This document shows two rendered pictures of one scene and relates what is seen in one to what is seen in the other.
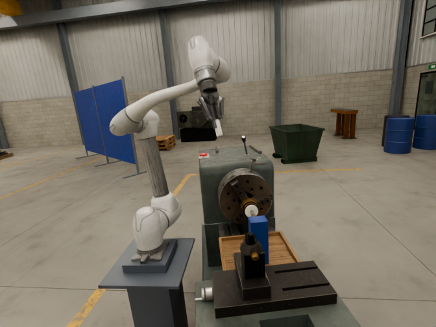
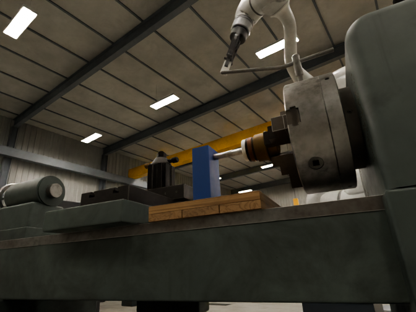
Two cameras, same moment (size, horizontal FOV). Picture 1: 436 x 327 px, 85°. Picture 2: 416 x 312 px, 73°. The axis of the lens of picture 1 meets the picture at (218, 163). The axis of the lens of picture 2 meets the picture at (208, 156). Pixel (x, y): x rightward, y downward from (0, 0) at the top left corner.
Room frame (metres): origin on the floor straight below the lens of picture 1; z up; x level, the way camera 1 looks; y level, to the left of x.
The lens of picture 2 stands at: (1.39, -0.92, 0.76)
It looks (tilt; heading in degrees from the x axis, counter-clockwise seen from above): 21 degrees up; 118
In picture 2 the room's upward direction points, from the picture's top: 3 degrees counter-clockwise
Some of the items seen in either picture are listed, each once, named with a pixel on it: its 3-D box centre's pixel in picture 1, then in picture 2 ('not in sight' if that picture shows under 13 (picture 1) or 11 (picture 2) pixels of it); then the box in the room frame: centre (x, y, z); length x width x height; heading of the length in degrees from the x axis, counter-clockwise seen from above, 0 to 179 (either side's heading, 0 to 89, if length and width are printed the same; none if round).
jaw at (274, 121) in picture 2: (262, 200); (281, 130); (1.25, -0.24, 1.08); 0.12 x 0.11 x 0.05; 93
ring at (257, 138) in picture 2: (249, 207); (263, 147); (1.17, -0.15, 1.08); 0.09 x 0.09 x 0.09; 3
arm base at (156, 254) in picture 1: (149, 249); not in sight; (1.23, 0.44, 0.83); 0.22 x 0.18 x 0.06; 174
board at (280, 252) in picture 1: (255, 253); (227, 216); (1.04, -0.16, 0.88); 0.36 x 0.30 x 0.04; 93
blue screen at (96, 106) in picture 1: (100, 126); not in sight; (7.24, 3.43, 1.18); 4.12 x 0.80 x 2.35; 44
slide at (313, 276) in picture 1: (269, 286); (149, 208); (0.75, -0.16, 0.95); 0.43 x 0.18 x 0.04; 93
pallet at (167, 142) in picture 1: (161, 143); not in sight; (9.29, 2.15, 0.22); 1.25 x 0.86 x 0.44; 175
